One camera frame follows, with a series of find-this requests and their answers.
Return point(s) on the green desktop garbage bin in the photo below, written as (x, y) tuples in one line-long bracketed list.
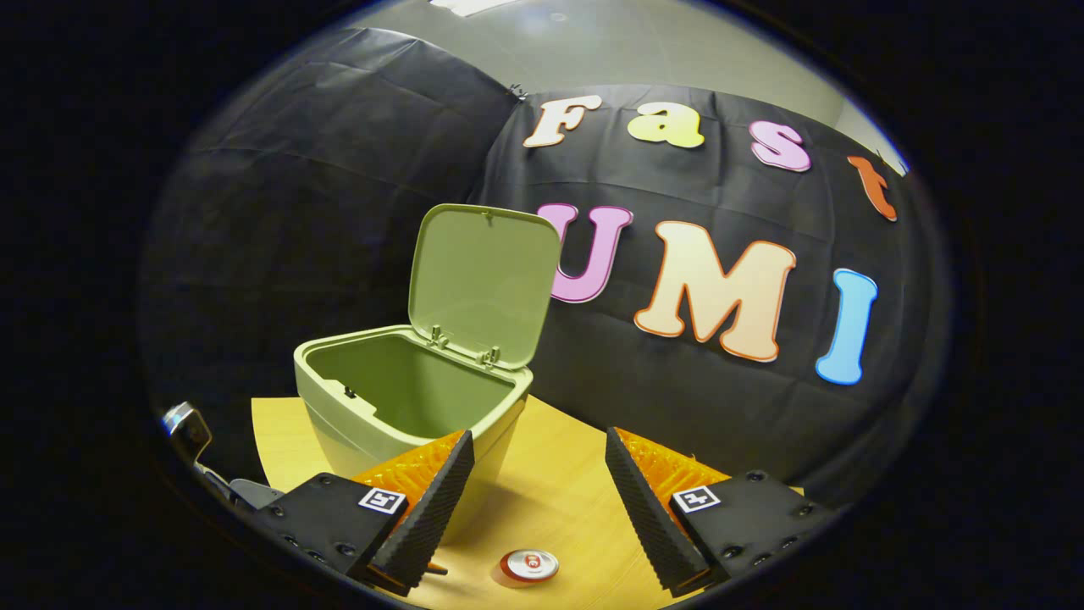
[(406, 398)]

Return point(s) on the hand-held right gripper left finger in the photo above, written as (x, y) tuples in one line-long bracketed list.
[(432, 508)]

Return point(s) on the ceiling light panel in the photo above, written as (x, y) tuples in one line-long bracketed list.
[(470, 5)]

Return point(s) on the red pop can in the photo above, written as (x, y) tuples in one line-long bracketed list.
[(529, 566)]

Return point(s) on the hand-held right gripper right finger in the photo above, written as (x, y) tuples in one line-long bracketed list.
[(648, 508)]

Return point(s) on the black backdrop cloth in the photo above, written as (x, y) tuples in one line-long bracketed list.
[(296, 212)]

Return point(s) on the wooden desktop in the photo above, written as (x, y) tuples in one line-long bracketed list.
[(576, 508)]

